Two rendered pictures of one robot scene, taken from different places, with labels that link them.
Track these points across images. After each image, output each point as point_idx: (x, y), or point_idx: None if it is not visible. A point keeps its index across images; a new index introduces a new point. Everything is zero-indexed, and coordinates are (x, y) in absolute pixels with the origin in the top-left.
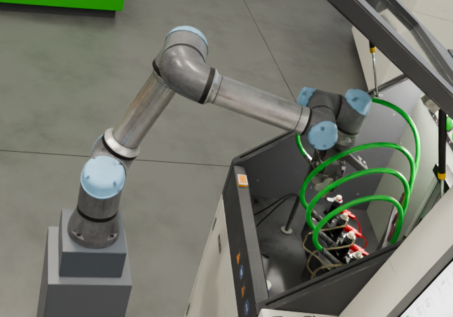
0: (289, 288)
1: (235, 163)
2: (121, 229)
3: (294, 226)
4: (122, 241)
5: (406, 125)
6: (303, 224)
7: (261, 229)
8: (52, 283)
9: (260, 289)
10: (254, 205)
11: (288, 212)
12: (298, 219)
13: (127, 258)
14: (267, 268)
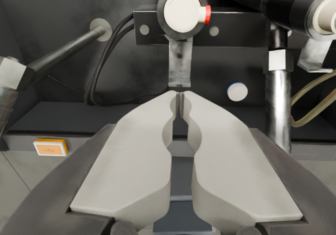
0: (241, 50)
1: (4, 150)
2: (179, 232)
3: (80, 7)
4: (196, 232)
5: None
6: None
7: (112, 74)
8: (215, 230)
9: (320, 153)
10: (55, 77)
11: (45, 14)
12: None
13: (184, 196)
14: (199, 79)
